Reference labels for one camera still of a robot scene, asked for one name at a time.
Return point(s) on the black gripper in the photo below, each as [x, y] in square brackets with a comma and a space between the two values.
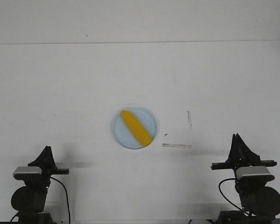
[244, 185]
[40, 181]

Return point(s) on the light blue round plate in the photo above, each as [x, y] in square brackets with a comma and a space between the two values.
[122, 134]

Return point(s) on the yellow corn cob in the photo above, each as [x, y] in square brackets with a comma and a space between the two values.
[136, 128]

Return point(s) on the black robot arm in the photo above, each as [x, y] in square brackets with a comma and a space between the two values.
[260, 204]
[29, 200]

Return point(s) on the vertical tape strip on table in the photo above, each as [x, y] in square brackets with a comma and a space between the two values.
[189, 120]

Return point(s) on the horizontal tape strip on table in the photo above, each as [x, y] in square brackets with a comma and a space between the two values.
[176, 145]

